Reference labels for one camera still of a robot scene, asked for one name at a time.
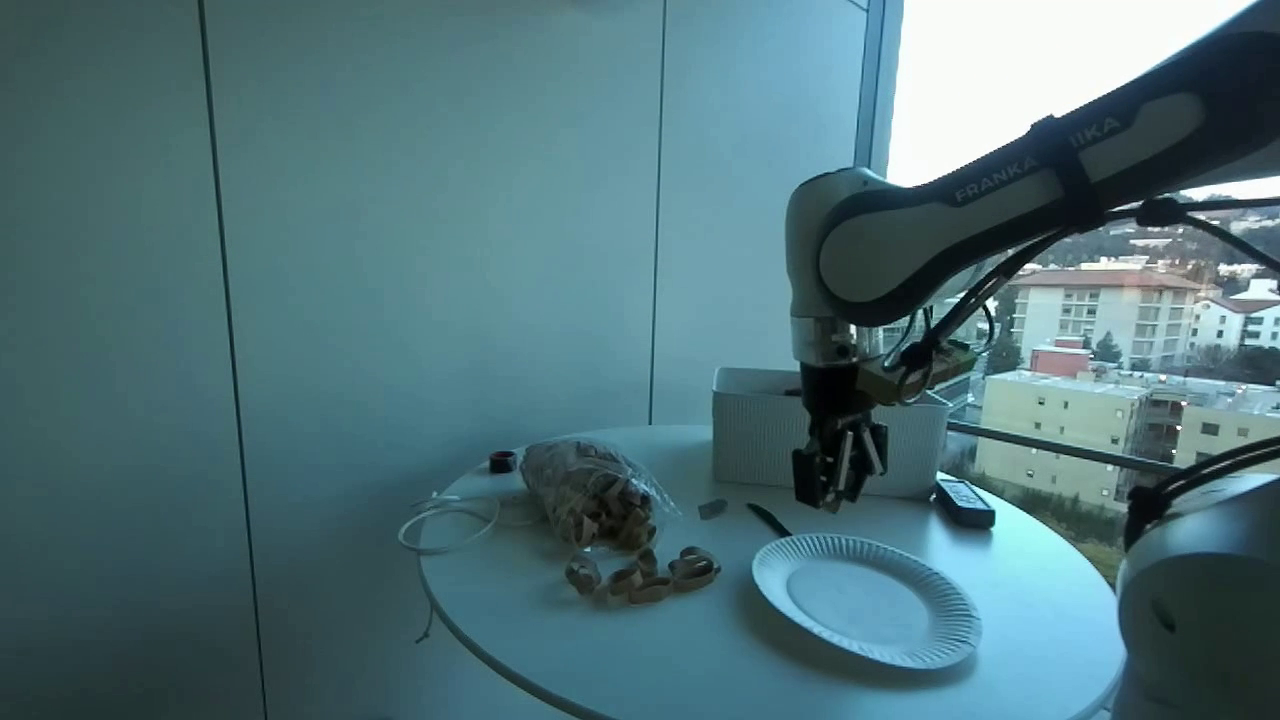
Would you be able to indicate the grey window frame post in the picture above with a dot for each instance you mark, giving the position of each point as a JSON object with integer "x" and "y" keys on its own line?
{"x": 876, "y": 80}

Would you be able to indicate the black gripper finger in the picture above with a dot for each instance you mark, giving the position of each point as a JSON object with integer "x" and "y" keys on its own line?
{"x": 813, "y": 479}
{"x": 866, "y": 463}

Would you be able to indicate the black pen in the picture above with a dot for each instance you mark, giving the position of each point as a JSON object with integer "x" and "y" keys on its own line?
{"x": 770, "y": 516}

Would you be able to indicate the small grey flat piece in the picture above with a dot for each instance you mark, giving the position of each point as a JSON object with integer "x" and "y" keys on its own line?
{"x": 715, "y": 508}

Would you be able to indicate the dark window railing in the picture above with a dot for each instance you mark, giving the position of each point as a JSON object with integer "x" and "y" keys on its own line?
{"x": 1054, "y": 446}

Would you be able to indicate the small black knob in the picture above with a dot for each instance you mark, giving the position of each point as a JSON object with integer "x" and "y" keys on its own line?
{"x": 502, "y": 463}

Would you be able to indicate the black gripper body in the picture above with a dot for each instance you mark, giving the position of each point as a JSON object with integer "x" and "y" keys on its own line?
{"x": 829, "y": 402}

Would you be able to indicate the yellow-green wrist camera board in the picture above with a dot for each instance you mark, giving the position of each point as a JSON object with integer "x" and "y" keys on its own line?
{"x": 921, "y": 376}

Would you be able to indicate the white paper plate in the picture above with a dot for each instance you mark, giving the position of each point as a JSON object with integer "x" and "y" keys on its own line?
{"x": 866, "y": 602}

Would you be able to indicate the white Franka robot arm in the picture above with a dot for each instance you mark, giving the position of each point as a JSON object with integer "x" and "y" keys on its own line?
{"x": 935, "y": 224}

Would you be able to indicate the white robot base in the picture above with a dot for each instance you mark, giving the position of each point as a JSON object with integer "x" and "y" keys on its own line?
{"x": 1200, "y": 602}

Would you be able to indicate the beige flat-roof building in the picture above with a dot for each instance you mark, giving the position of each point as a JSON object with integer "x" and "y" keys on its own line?
{"x": 1066, "y": 421}

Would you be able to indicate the white building with red roof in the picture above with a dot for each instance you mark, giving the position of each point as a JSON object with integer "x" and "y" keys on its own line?
{"x": 1105, "y": 315}

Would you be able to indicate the black rectangular remote device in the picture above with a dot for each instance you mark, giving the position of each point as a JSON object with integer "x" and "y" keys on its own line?
{"x": 963, "y": 502}

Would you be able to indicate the white plastic storage bin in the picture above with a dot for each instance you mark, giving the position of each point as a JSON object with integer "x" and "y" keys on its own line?
{"x": 755, "y": 425}

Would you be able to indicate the larger elastic band clump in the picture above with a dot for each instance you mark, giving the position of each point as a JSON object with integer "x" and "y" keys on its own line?
{"x": 612, "y": 577}

